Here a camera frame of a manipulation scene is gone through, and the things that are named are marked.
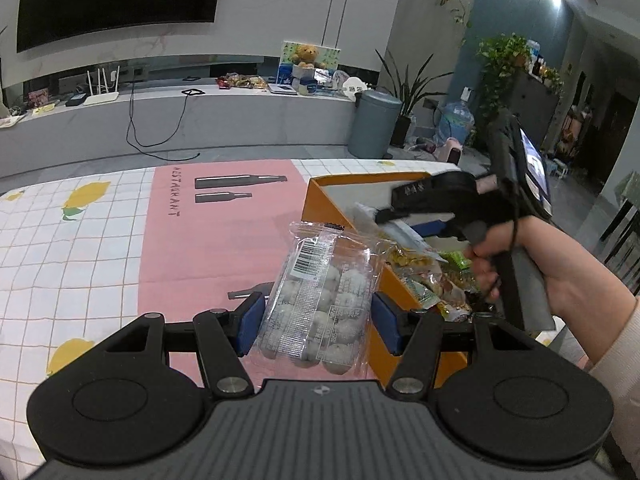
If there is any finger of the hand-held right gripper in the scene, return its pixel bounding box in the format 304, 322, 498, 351
375, 171, 496, 226
407, 212, 473, 241

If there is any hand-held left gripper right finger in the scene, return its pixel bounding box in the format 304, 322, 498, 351
371, 291, 543, 398

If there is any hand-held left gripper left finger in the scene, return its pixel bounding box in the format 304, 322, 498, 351
92, 294, 266, 396

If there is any orange cardboard box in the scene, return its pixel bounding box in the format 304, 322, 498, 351
302, 172, 568, 391

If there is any small green snack packet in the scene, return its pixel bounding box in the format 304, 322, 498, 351
440, 250, 473, 273

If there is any yellow biscuit packet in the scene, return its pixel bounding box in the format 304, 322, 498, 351
387, 247, 436, 273

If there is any white green snack packet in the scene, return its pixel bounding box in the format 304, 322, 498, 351
400, 272, 446, 313

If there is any clear packet of white balls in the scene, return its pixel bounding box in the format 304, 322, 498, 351
250, 220, 398, 377

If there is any person's right forearm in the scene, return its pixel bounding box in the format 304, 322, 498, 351
550, 260, 640, 466

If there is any person's right hand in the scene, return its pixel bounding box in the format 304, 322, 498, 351
465, 217, 601, 317

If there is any pink stool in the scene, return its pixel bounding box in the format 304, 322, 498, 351
435, 139, 463, 163

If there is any blue water bottle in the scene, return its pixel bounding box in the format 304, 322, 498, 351
440, 101, 475, 146

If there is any dark grey cabinet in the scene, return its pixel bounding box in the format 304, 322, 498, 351
500, 67, 561, 151

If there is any grey trash bin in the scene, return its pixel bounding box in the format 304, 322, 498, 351
347, 89, 403, 158

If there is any leafy green plant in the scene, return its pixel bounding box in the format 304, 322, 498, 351
475, 32, 533, 116

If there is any long-leaf potted plant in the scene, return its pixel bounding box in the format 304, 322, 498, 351
375, 47, 451, 148

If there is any brown teddy bear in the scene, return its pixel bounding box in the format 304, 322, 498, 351
292, 44, 321, 68

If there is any pink white printed tablecloth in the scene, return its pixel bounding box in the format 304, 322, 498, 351
0, 157, 481, 461

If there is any grey television bench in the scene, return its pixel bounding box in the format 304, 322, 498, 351
0, 67, 361, 181

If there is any pile of wrapped sweets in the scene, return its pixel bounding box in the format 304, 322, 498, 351
216, 72, 268, 90

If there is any white router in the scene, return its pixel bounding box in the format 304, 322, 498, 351
82, 66, 121, 106

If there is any black cable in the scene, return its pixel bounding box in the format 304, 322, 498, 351
125, 87, 203, 150

